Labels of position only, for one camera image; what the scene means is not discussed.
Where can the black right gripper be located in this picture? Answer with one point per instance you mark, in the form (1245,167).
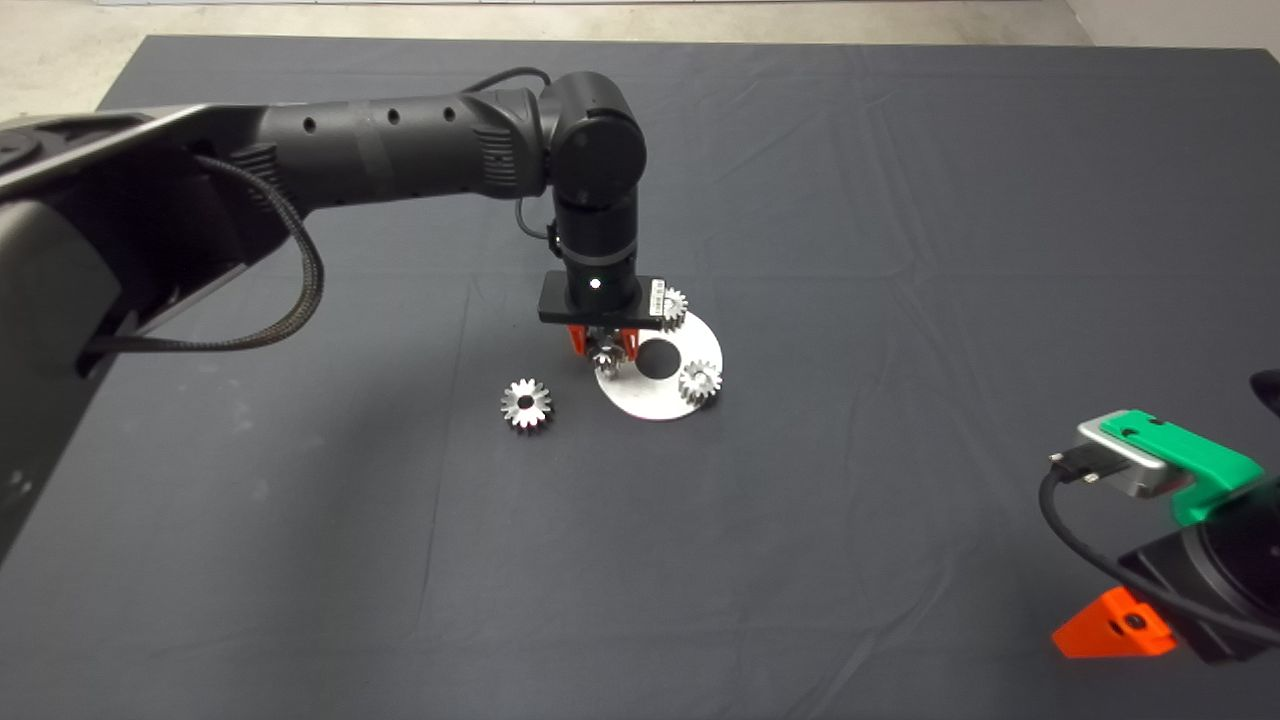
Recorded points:
(1165,570)

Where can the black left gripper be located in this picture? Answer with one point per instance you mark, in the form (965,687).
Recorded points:
(555,308)

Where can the small steel gear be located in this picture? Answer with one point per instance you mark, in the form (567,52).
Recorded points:
(700,382)
(606,358)
(676,305)

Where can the large steel gear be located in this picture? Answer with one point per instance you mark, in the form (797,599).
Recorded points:
(527,408)

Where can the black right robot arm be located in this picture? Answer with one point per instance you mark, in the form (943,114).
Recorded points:
(1245,555)

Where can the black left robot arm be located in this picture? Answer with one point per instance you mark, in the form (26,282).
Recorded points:
(400,145)

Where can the round metal plate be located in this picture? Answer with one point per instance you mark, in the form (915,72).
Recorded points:
(650,400)

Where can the dark grey table cloth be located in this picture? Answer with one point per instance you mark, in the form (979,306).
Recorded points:
(850,200)

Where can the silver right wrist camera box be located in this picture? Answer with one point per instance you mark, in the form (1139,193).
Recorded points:
(1125,455)

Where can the green right camera mount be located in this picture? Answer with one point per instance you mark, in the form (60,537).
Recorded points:
(1210,465)

